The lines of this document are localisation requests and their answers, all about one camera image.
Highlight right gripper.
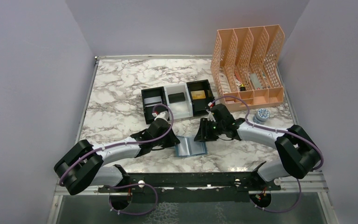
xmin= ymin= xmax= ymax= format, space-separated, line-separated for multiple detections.
xmin=194 ymin=117 xmax=225 ymax=142

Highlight blue card holder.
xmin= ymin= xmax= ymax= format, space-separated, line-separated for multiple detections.
xmin=175 ymin=136 xmax=207 ymax=157

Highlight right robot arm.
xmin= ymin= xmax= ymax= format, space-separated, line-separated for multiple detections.
xmin=194 ymin=104 xmax=324 ymax=190

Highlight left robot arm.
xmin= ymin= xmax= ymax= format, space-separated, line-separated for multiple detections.
xmin=54 ymin=118 xmax=180 ymax=195

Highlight black white card tray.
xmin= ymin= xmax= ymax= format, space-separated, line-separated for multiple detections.
xmin=141 ymin=79 xmax=215 ymax=124

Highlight white magnetic stripe card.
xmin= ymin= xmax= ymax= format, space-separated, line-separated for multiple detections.
xmin=144 ymin=96 xmax=163 ymax=107

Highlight gold credit card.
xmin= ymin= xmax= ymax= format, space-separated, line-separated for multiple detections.
xmin=190 ymin=90 xmax=206 ymax=100

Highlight black credit card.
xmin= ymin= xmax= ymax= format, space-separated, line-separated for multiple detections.
xmin=168 ymin=92 xmax=186 ymax=104

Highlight white labelled box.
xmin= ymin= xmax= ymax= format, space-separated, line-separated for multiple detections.
xmin=218 ymin=70 xmax=231 ymax=93

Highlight yellow tipped marker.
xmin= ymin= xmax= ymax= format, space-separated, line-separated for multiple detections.
xmin=239 ymin=84 xmax=246 ymax=91

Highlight orange file organizer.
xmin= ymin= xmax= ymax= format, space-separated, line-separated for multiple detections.
xmin=211 ymin=25 xmax=285 ymax=112

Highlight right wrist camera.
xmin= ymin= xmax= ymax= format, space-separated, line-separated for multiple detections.
xmin=206 ymin=102 xmax=216 ymax=122

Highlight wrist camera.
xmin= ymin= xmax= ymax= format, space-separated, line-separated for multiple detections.
xmin=152 ymin=111 xmax=170 ymax=122
xmin=206 ymin=102 xmax=216 ymax=122

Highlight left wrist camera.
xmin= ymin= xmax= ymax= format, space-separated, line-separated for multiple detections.
xmin=152 ymin=111 xmax=170 ymax=122

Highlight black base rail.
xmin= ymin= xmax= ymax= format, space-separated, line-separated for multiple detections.
xmin=98 ymin=172 xmax=281 ymax=203

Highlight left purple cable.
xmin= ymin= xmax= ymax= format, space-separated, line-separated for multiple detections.
xmin=58 ymin=103 xmax=175 ymax=216

